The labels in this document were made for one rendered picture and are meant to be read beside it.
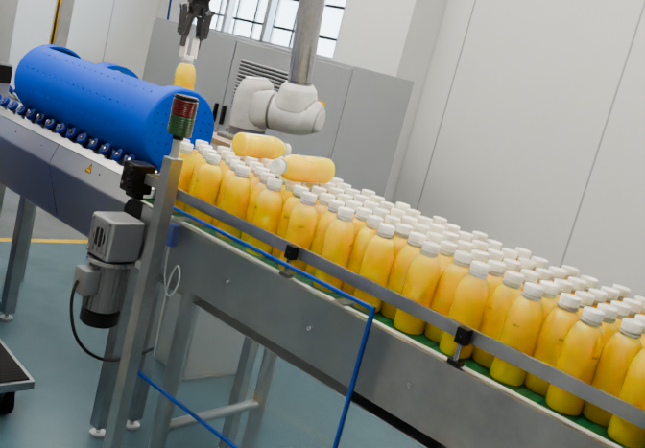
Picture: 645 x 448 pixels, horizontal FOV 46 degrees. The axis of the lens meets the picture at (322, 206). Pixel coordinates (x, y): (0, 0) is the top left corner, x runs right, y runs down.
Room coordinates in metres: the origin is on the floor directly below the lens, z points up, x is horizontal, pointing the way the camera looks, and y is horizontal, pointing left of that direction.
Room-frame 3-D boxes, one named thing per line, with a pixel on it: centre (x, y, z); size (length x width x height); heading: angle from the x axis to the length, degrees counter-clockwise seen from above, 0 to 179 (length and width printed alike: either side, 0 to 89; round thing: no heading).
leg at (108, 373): (2.40, 0.56, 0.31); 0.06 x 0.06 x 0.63; 51
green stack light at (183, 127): (1.89, 0.40, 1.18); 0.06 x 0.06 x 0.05
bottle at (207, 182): (2.10, 0.33, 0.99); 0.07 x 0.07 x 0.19
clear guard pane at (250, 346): (1.81, 0.15, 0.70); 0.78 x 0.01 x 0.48; 51
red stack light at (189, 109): (1.89, 0.40, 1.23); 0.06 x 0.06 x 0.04
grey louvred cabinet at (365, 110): (5.02, 0.61, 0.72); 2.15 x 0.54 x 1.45; 44
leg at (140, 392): (2.51, 0.47, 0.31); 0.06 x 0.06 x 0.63; 51
